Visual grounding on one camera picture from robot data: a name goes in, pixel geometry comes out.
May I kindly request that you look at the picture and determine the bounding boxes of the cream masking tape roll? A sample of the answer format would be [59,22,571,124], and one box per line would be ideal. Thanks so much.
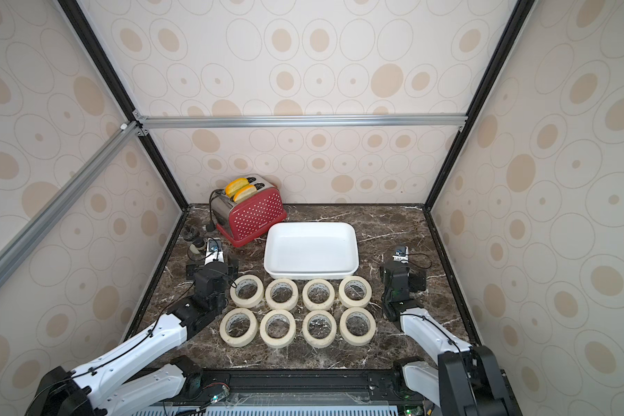
[259,310,296,349]
[303,279,336,311]
[230,275,265,309]
[265,278,299,311]
[219,308,258,348]
[338,276,373,308]
[339,307,377,347]
[302,310,337,348]

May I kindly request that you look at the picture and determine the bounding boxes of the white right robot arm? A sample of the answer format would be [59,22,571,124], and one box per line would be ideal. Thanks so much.
[380,260,518,415]

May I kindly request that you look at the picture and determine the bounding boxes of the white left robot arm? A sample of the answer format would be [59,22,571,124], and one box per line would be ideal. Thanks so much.
[25,260,239,415]

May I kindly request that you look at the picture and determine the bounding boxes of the white plastic storage box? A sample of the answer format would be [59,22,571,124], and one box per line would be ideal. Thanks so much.
[263,222,359,280]

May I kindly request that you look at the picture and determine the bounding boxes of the dark pepper grinder bottle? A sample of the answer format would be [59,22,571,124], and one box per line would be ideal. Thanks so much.
[187,237,207,262]

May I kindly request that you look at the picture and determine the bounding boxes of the red polka dot toaster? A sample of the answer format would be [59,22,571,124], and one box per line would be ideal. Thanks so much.
[209,174,287,247]

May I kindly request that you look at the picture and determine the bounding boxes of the rear yellow bread slice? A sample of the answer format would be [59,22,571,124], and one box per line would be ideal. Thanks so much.
[225,178,251,198]

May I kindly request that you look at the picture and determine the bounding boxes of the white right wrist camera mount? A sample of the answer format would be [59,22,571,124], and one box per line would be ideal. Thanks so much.
[393,246,409,263]

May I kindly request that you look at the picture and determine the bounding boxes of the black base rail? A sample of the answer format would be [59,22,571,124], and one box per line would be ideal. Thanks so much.
[134,366,427,416]

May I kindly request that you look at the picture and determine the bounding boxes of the silver left side rail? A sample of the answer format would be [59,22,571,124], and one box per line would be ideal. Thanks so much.
[0,121,140,289]

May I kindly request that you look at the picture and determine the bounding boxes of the silver horizontal rear rail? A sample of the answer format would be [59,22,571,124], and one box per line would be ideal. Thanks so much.
[139,114,467,129]

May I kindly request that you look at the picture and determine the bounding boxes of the black vertical frame post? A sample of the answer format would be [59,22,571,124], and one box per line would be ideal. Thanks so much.
[424,0,535,213]

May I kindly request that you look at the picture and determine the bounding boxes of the black left frame post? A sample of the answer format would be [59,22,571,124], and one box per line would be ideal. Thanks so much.
[57,0,189,211]

